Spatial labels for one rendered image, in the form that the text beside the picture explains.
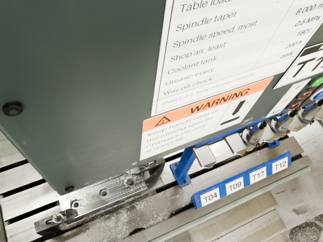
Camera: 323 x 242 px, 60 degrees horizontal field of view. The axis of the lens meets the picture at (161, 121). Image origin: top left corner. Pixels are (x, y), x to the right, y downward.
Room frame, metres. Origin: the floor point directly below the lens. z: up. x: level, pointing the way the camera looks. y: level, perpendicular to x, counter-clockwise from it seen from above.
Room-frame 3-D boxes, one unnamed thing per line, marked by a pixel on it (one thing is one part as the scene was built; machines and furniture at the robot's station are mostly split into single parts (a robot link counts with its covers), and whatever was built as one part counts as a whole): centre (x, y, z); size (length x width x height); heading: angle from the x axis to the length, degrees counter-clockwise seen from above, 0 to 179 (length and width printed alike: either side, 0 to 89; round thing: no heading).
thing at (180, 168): (0.38, -0.12, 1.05); 0.10 x 0.05 x 0.30; 34
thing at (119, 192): (0.28, 0.18, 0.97); 0.29 x 0.23 x 0.05; 124
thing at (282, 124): (0.49, -0.37, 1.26); 0.04 x 0.04 x 0.07
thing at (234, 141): (0.39, -0.24, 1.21); 0.07 x 0.05 x 0.01; 34
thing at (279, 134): (0.49, -0.37, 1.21); 0.06 x 0.06 x 0.03
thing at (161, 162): (0.35, 0.02, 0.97); 0.13 x 0.03 x 0.15; 124
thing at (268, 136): (0.45, -0.33, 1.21); 0.07 x 0.05 x 0.01; 34
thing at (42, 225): (0.10, 0.26, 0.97); 0.13 x 0.03 x 0.15; 124
